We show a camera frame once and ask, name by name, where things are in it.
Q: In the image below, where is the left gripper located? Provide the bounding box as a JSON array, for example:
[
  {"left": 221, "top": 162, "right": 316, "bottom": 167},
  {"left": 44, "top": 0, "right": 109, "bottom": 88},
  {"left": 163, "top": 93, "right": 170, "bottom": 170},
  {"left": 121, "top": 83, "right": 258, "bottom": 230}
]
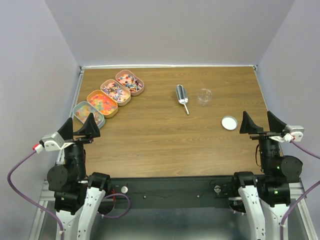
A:
[{"left": 57, "top": 111, "right": 101, "bottom": 179}]

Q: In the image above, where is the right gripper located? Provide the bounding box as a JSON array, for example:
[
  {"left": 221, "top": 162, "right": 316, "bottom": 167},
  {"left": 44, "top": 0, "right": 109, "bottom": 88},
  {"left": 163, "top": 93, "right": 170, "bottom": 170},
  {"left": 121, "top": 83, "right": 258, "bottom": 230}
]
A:
[{"left": 239, "top": 109, "right": 288, "bottom": 173}]

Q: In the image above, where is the grey candy tray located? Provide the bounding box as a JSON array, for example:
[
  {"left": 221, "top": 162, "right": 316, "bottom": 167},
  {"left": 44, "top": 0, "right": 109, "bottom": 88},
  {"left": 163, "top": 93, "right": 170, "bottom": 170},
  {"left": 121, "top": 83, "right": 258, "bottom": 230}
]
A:
[{"left": 72, "top": 101, "right": 106, "bottom": 129}]

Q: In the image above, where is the clear plastic cup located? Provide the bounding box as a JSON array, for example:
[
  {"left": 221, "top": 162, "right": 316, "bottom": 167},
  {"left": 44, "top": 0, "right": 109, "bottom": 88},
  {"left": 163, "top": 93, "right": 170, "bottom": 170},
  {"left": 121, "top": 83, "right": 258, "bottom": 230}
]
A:
[{"left": 197, "top": 88, "right": 213, "bottom": 107}]

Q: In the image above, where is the metal scoop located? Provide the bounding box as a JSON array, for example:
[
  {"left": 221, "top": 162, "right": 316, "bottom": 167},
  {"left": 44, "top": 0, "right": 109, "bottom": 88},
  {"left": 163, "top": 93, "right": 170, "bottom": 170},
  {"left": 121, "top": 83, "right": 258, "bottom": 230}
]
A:
[{"left": 175, "top": 84, "right": 190, "bottom": 116}]

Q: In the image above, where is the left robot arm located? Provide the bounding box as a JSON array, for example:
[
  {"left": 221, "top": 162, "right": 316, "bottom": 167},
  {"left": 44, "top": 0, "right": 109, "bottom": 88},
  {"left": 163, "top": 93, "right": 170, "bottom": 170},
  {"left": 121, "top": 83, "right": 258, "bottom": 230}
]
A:
[{"left": 43, "top": 113, "right": 111, "bottom": 240}]

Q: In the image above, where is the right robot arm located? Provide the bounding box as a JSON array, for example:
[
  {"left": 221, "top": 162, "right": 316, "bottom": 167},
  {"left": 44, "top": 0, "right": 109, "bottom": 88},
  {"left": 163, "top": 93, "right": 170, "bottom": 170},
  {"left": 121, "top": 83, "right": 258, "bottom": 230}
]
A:
[{"left": 230, "top": 111, "right": 304, "bottom": 240}]

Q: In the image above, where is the white round lid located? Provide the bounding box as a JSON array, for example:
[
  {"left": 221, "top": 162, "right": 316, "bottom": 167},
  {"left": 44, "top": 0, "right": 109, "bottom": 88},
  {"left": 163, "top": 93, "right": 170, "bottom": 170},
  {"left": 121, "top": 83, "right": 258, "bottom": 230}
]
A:
[{"left": 221, "top": 116, "right": 238, "bottom": 131}]

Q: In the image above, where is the orange candy tray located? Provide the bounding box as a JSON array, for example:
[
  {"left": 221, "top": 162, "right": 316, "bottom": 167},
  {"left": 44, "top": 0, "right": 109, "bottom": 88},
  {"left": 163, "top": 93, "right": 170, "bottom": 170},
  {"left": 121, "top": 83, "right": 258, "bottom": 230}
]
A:
[{"left": 86, "top": 90, "right": 119, "bottom": 119}]

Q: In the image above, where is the beige candy tray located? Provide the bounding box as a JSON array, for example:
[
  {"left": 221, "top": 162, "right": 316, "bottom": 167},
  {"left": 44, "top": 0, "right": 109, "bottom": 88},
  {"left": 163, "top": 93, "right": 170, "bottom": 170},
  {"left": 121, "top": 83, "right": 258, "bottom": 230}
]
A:
[{"left": 100, "top": 79, "right": 132, "bottom": 107}]

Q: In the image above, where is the pink candy tray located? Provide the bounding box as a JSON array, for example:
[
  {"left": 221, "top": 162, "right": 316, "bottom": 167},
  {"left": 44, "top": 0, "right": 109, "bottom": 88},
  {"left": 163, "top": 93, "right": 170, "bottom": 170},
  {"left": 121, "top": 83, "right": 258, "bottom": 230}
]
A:
[{"left": 115, "top": 69, "right": 145, "bottom": 96}]

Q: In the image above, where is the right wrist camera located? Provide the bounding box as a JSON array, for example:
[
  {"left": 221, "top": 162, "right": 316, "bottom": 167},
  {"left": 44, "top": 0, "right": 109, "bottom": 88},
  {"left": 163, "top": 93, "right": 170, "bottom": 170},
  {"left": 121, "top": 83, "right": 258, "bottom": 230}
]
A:
[{"left": 270, "top": 124, "right": 305, "bottom": 143}]

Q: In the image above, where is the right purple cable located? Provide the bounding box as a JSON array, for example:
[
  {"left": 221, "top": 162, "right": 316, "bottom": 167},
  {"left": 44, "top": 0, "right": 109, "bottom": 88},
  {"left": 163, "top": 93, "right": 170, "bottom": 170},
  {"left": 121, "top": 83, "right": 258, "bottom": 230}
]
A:
[{"left": 279, "top": 140, "right": 320, "bottom": 240}]

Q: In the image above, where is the purple cable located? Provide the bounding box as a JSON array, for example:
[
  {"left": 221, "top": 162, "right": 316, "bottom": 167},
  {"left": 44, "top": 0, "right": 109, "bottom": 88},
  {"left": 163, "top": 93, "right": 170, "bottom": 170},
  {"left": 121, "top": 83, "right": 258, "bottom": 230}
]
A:
[
  {"left": 7, "top": 148, "right": 66, "bottom": 240},
  {"left": 279, "top": 140, "right": 320, "bottom": 240}
]

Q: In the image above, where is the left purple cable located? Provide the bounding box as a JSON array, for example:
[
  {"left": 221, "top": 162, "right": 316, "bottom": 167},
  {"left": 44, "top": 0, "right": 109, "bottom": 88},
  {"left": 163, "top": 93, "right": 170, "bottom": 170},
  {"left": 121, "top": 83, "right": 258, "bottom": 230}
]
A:
[{"left": 7, "top": 148, "right": 66, "bottom": 240}]

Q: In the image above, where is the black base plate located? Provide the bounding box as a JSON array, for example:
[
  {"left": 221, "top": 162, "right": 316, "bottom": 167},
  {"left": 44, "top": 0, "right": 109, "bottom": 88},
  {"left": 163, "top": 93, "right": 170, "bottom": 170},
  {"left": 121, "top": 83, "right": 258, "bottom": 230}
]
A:
[{"left": 111, "top": 175, "right": 234, "bottom": 209}]

